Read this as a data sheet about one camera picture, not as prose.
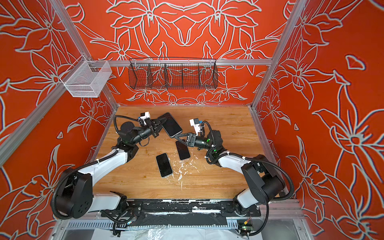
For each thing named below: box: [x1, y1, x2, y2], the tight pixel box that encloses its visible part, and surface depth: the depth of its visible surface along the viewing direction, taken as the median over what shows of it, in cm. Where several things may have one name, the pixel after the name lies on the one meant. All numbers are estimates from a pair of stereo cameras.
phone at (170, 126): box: [157, 112, 183, 139], surface depth 73 cm
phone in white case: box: [156, 152, 174, 178], surface depth 89 cm
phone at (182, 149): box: [175, 139, 191, 160], surface depth 95 cm
